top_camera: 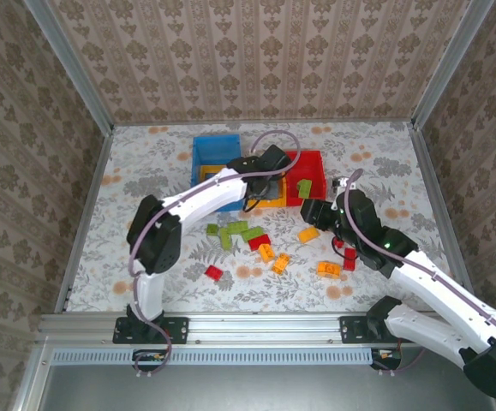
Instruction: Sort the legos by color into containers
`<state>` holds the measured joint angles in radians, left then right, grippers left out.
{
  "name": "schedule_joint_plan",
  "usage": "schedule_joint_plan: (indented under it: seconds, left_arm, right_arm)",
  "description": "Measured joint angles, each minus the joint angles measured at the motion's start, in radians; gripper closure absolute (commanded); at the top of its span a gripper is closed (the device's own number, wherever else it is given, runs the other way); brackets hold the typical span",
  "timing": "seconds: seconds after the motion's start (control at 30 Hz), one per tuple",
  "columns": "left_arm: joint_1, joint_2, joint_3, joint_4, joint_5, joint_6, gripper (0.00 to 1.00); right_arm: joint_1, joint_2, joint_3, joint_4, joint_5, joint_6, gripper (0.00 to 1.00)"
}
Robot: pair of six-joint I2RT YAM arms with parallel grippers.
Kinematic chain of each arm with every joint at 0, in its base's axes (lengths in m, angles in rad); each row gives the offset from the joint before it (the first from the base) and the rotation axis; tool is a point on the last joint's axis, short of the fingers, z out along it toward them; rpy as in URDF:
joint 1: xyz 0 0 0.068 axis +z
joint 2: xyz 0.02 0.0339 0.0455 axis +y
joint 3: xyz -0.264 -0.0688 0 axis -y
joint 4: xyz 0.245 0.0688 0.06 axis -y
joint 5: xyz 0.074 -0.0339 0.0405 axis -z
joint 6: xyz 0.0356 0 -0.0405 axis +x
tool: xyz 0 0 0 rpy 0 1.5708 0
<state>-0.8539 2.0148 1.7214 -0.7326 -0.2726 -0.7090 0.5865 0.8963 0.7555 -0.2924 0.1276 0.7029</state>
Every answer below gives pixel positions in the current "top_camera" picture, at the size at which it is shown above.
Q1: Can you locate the grey slotted cable duct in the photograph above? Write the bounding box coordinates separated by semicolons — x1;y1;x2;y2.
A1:
50;346;381;367

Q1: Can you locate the aluminium side rail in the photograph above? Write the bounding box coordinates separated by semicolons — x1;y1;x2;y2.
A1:
54;126;116;313
406;122;475;296

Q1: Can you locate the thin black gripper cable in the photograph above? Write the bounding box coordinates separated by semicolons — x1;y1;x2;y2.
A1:
242;182;271;214
332;237;360;269

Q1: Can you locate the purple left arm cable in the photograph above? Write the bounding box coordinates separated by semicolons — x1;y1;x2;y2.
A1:
128;129;302;378

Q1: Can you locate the grey metal panel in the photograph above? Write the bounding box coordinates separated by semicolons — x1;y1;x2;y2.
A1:
37;363;484;411

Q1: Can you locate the yellow lego brick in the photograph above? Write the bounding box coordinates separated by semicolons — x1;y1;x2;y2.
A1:
297;226;320;244

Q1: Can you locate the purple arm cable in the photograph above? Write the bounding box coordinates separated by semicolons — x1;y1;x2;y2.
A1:
344;168;496;378
128;129;302;378

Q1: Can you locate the thin black right gripper cable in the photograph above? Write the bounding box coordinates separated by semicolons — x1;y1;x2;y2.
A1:
332;237;360;269

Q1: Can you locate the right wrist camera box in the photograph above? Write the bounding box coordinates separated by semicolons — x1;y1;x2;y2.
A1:
332;175;354;194

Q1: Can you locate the yellow lego window frame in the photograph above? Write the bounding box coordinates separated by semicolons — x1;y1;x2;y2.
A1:
199;164;227;181

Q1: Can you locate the aluminium corner post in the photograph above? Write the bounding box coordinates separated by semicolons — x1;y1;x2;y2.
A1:
23;0;115;132
410;0;496;131

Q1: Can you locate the yellow plastic storage bin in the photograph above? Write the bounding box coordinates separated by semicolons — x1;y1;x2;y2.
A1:
245;170;290;210

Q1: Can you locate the aluminium back rail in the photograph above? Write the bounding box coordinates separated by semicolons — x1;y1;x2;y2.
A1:
112;119;412;128

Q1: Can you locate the orange lego brick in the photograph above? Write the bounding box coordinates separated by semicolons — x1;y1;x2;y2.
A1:
316;261;342;280
257;242;276;264
272;253;292;276

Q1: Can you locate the thin black left gripper cable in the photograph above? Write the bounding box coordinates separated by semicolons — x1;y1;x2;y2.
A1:
242;182;271;214

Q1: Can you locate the black connector with wires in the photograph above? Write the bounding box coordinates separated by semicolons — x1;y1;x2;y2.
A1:
370;347;403;370
132;348;172;372

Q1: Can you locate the blue plastic storage bin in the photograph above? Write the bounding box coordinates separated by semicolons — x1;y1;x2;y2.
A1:
190;134;243;214

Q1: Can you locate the aluminium front rail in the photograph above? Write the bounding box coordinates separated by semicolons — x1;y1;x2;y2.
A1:
37;311;445;346

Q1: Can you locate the aluminium front post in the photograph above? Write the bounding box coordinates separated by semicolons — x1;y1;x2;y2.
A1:
9;342;56;411

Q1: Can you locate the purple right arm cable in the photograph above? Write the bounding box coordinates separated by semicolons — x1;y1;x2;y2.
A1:
344;168;496;378

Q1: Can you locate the red plastic storage bin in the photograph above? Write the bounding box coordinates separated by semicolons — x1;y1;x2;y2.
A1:
282;149;328;209

